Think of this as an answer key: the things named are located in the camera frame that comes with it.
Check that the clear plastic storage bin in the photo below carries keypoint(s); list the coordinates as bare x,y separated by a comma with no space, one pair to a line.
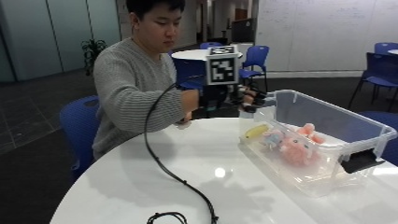
331,124

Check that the yellow toy banana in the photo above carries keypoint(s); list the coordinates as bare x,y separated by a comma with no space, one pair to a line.
256,131

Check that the white cube with black markers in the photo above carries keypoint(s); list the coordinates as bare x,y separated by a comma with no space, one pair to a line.
221,67

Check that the light blue plush toy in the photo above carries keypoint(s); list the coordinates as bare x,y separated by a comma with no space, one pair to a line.
273,138

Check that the pink plush toy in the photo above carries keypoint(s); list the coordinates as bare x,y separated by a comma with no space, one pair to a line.
296,149

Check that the round white table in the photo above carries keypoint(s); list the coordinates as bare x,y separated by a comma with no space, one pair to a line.
190,54
394,51

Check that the dark screen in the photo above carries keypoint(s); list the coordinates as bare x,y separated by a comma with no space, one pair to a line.
242,31

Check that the whiteboard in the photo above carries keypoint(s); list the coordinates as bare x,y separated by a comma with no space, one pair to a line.
323,34

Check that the the person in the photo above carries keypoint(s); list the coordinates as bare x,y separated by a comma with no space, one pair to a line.
128,84

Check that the green potted plant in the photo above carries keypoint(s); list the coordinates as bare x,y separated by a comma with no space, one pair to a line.
93,53

